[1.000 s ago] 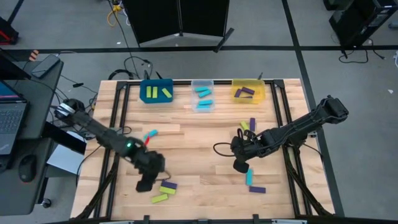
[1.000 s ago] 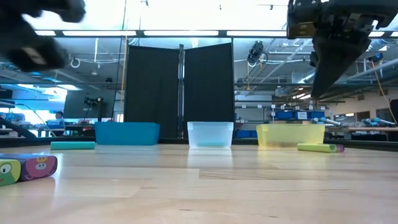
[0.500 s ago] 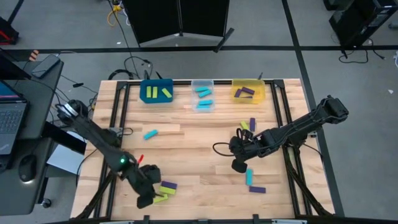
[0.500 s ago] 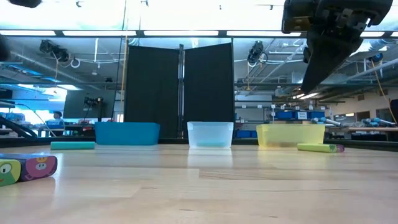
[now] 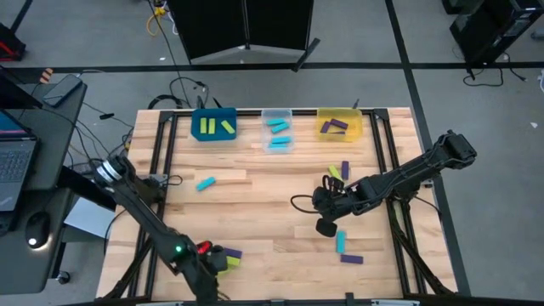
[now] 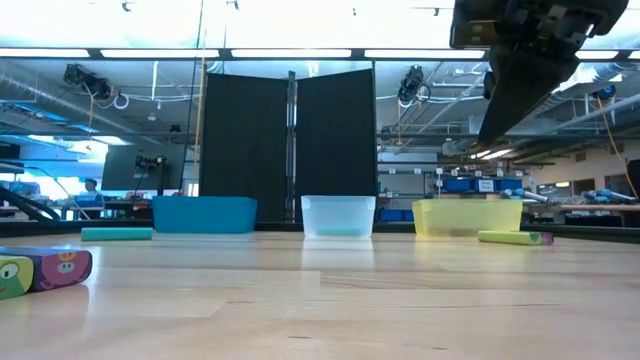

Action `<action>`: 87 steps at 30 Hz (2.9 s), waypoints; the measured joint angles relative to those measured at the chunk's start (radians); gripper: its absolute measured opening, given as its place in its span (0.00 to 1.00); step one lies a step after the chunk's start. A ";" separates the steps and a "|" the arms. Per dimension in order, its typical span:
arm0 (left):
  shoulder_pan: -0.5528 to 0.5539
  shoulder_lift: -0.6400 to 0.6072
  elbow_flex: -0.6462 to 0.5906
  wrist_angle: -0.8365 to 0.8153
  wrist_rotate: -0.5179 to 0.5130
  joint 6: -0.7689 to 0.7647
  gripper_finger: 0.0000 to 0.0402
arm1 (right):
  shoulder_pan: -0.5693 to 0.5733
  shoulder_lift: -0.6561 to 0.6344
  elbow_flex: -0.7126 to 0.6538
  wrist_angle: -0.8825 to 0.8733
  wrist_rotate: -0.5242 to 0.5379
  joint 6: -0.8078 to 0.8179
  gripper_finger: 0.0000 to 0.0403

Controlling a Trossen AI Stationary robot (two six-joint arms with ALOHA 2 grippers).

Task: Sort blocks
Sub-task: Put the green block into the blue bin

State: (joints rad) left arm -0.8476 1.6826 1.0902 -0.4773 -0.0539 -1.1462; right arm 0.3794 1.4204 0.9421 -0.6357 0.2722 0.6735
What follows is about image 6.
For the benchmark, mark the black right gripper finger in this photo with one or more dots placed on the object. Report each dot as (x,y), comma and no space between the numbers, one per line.
(520,85)

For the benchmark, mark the green rectangular block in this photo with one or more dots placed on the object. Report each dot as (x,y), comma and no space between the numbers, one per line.
(15,277)
(510,238)

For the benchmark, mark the teal rectangular block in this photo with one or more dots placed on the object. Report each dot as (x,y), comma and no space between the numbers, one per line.
(117,234)

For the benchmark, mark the purple rectangular block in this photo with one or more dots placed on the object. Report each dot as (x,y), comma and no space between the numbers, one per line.
(547,238)
(62,267)

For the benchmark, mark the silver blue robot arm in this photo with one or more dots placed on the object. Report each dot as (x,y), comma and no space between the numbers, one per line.
(525,195)
(610,195)

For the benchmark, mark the blue storage crate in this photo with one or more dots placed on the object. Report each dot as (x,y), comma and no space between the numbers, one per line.
(395,215)
(509,185)
(457,185)

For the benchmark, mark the black ceiling-mounted device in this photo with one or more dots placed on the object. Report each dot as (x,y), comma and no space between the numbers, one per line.
(87,81)
(412,82)

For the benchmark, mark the wooden workbench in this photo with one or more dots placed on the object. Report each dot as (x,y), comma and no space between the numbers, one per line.
(590,207)

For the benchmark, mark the yellow translucent plastic bin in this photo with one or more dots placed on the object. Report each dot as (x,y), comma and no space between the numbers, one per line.
(467,217)

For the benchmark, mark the clear plastic bin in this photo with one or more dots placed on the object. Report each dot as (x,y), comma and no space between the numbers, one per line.
(337,215)

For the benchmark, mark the black folding partition screen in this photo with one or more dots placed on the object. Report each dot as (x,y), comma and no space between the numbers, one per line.
(245,150)

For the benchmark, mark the blue plastic bin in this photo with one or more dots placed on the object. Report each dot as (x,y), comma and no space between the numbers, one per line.
(202,215)

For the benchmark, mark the large dark monitor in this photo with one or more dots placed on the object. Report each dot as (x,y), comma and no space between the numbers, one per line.
(120,170)

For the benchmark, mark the person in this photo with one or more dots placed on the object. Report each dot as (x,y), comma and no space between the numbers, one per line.
(91,192)

